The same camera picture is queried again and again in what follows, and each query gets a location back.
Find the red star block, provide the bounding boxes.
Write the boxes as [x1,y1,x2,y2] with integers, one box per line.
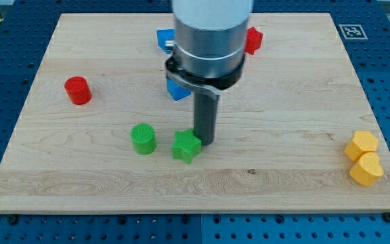
[244,26,263,55]

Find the green star block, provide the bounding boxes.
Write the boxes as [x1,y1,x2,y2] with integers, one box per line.
[171,128,202,165]

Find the yellow heart block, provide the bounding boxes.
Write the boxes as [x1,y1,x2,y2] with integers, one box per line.
[349,152,384,186]

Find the yellow hexagon block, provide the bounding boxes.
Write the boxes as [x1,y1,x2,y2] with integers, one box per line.
[344,131,379,161]

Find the white fiducial marker tag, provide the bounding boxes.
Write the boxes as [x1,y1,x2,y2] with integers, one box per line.
[339,24,368,40]

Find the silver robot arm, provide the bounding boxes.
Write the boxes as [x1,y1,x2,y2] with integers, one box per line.
[165,0,253,146]

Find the blue block behind arm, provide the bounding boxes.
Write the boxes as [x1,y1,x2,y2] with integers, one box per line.
[156,28,175,54]

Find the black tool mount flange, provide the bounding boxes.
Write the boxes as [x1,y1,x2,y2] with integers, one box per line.
[165,56,246,100]

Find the green cylinder block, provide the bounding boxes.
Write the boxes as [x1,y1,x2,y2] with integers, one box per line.
[130,123,156,155]

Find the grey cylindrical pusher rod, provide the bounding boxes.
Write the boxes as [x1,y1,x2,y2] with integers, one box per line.
[194,93,218,146]

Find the red cylinder block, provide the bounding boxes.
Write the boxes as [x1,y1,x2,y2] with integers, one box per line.
[64,76,92,105]

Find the blue cube block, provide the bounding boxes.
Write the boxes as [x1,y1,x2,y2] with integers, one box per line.
[166,79,192,101]

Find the wooden board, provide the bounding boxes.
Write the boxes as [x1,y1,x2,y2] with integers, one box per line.
[0,12,390,215]

